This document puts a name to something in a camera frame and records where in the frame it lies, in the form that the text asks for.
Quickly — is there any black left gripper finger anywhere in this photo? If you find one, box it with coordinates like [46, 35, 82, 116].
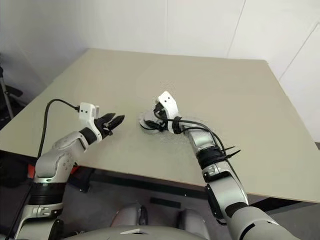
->
[100, 112, 117, 125]
[108, 114, 126, 133]

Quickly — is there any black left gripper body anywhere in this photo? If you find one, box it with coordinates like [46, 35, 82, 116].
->
[93, 117, 113, 138]

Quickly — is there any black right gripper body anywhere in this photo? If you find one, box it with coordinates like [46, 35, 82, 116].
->
[153, 101, 168, 126]

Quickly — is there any black table clamp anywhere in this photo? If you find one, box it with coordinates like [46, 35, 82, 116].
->
[71, 166, 96, 194]

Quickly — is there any black floor strip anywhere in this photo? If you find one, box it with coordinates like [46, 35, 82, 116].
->
[149, 196, 181, 209]

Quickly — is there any black zip tie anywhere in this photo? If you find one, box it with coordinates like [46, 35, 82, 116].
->
[223, 145, 242, 160]

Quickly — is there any orange plastic object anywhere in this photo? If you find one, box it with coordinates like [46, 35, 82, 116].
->
[26, 163, 36, 179]

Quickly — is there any grey left robot knee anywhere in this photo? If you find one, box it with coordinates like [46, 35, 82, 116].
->
[111, 203, 149, 229]

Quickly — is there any grey robot knee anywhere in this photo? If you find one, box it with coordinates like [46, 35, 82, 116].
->
[111, 203, 149, 229]
[176, 208, 208, 229]

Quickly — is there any grey right robot knee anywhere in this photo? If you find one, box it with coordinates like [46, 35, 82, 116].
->
[176, 208, 208, 229]

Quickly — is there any black chair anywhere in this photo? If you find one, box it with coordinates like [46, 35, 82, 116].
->
[0, 51, 24, 126]

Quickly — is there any silver robot torso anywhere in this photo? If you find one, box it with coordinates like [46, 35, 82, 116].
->
[48, 223, 241, 240]

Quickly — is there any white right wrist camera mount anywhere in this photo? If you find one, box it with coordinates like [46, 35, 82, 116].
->
[157, 91, 181, 133]

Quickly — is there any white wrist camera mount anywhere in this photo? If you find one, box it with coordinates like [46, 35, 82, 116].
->
[157, 91, 181, 133]
[75, 101, 103, 141]

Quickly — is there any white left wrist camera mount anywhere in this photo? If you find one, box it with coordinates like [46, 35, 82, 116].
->
[75, 101, 103, 141]

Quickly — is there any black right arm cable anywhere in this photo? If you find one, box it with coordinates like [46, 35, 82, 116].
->
[153, 107, 227, 161]

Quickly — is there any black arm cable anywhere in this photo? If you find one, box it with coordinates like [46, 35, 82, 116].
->
[36, 99, 81, 161]
[153, 107, 227, 161]

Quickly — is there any dark table frame rail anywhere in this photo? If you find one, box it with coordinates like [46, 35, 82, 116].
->
[74, 166, 268, 202]

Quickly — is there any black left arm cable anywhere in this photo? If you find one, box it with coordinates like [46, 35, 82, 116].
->
[36, 99, 81, 161]

